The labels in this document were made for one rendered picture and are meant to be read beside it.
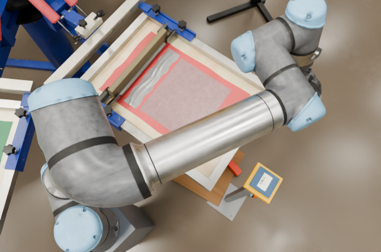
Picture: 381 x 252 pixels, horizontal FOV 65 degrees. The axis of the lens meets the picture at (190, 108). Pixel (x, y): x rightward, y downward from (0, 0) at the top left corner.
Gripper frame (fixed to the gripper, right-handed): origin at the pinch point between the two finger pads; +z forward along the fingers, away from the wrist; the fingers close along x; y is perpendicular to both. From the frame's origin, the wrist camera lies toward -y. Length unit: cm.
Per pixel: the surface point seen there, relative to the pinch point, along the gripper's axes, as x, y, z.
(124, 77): -72, 11, 23
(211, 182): -19, 26, 46
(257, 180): -4, 13, 53
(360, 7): -19, -214, 150
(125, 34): -91, -9, 24
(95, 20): -99, -3, 13
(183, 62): -62, -16, 37
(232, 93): -34, -16, 46
